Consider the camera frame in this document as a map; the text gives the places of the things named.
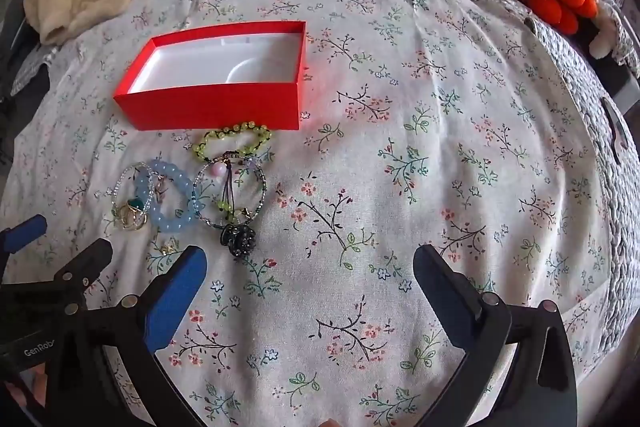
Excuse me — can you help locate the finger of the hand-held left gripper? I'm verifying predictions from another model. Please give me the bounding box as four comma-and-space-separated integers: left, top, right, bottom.
50, 237, 115, 308
0, 214, 48, 266

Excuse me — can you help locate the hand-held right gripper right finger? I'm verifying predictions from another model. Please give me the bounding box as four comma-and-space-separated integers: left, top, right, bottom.
412, 245, 579, 427

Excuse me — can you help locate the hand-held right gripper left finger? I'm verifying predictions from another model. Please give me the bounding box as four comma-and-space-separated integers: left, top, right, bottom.
47, 245, 208, 427

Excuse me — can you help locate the gold hoop earring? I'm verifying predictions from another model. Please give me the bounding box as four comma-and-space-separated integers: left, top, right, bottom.
114, 206, 149, 232

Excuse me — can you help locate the black flower hair clip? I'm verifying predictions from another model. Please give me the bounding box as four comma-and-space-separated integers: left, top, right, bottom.
220, 222, 257, 259

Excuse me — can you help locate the thin clear bead bracelet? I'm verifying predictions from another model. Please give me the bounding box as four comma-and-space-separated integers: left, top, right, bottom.
111, 161, 157, 220

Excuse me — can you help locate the light blue bead bracelet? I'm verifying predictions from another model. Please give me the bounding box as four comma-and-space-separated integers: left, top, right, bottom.
134, 158, 199, 235

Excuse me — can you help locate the multicoloured small bead bracelet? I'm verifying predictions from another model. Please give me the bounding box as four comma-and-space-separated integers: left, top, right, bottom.
191, 151, 267, 229

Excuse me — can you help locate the green bead cord bracelet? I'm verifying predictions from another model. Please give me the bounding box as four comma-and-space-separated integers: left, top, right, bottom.
192, 121, 274, 215

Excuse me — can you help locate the red cardboard box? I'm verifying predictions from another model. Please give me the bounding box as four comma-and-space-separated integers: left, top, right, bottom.
112, 21, 307, 132

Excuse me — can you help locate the floral bed sheet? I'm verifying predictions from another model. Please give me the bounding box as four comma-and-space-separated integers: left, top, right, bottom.
0, 0, 621, 427

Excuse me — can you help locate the grey lace cloth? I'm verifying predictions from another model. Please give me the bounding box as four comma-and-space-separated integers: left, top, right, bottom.
10, 47, 53, 95

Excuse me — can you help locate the grey patterned quilt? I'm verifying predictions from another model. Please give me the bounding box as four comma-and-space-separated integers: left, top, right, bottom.
450, 0, 640, 358

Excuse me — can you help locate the dark grey box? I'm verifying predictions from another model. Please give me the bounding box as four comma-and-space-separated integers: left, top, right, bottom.
595, 54, 640, 112

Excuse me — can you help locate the white plush foot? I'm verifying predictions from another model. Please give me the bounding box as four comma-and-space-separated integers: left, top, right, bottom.
587, 2, 618, 58

